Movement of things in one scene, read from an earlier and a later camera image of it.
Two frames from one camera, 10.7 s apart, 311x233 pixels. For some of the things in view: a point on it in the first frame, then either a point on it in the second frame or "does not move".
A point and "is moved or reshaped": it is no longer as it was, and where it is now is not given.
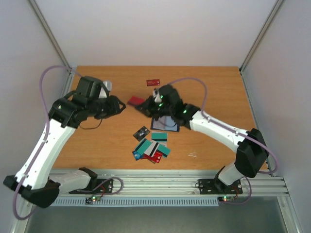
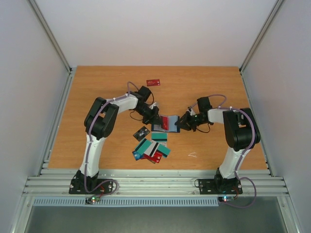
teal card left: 142,147 does not move
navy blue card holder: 165,123 does not move
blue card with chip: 137,156 does not move
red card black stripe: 136,101 is moved or reshaped
